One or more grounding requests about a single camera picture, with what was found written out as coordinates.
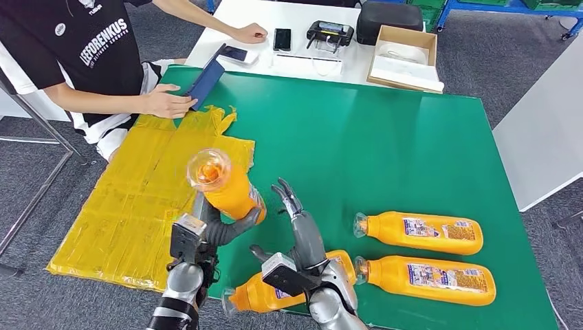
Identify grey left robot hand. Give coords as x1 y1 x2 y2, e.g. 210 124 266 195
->
193 191 264 249

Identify person's left hand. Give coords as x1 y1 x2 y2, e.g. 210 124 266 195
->
231 23 270 45

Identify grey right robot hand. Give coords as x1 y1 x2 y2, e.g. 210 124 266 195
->
249 177 330 274

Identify person's right hand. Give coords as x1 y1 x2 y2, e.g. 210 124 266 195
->
143 83 199 120

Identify orange detergent bottle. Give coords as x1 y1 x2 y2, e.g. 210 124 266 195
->
186 148 267 226
353 210 485 256
221 249 357 316
353 254 497 307

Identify blue tablet case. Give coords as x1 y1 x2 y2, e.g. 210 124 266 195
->
184 43 228 111

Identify white table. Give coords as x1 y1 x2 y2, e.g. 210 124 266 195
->
186 0 445 94
492 34 583 214

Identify white-cased smartphone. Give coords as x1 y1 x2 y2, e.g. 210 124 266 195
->
217 45 260 67

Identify black smartphone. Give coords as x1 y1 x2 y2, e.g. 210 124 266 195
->
274 28 293 53

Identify black remote controller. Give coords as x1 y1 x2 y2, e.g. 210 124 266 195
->
306 21 355 54

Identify person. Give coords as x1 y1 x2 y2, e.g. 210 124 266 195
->
0 0 183 162

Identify yellow taped cardboard sheet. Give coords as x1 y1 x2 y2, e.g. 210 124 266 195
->
47 105 256 294

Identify black carry case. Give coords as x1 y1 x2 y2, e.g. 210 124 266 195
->
355 2 424 47

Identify open cardboard box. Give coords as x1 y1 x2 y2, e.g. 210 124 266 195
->
366 25 445 95

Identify white oval pad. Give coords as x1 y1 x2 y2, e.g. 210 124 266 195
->
384 43 429 65

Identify white foam sheet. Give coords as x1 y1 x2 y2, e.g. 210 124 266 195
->
371 56 445 94

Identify green plastic crate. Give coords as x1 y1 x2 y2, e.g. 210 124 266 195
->
406 0 450 33
457 0 510 8
521 0 583 12

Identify black table foot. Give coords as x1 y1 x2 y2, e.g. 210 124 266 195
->
553 211 583 231

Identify blue metal rack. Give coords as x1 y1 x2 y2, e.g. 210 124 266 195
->
437 0 583 43

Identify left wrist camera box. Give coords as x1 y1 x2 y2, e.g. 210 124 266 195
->
168 212 210 266

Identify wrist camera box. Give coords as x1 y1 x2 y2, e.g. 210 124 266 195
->
261 252 322 298
168 212 210 266

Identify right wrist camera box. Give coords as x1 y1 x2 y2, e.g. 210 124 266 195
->
261 252 322 298

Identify white cable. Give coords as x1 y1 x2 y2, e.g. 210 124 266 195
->
311 38 342 78

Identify grey metal frame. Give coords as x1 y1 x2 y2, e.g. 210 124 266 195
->
0 75 89 278

